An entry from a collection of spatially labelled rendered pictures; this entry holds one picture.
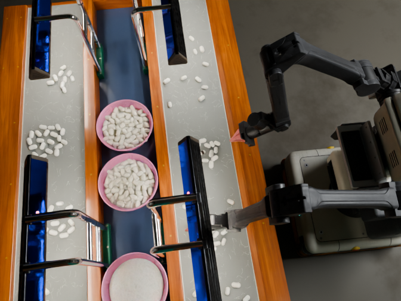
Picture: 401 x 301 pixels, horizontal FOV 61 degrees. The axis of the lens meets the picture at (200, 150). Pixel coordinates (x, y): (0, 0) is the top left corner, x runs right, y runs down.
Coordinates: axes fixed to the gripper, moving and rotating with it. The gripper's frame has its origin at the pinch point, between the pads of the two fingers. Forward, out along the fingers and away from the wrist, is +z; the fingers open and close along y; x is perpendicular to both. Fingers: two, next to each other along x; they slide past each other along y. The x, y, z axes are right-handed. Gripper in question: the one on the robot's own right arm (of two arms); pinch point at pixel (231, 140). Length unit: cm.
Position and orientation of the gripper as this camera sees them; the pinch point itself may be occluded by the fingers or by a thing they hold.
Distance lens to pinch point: 150.1
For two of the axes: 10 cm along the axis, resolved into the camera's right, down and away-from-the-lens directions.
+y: 1.3, 9.3, -3.5
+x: 6.3, 1.9, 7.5
